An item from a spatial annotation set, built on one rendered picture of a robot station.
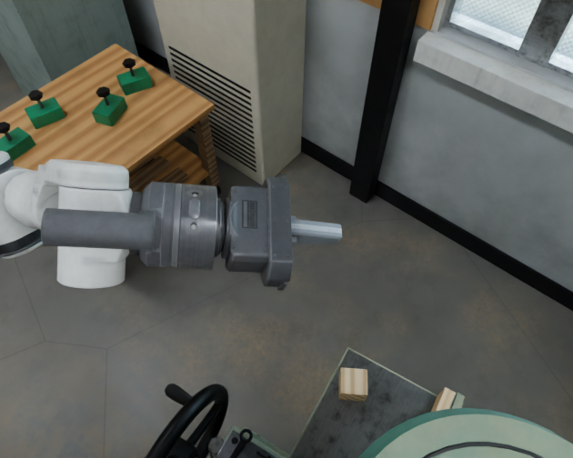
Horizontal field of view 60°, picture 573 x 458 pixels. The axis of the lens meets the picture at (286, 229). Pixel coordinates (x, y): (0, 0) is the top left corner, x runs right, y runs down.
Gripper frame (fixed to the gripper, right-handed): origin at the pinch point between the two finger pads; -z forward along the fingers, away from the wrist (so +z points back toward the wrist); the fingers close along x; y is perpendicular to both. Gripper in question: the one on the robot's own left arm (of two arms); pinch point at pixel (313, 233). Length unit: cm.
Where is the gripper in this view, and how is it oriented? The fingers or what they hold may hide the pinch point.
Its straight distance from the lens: 54.8
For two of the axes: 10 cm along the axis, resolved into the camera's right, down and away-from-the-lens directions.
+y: 2.1, -3.9, -8.9
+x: 0.3, 9.2, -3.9
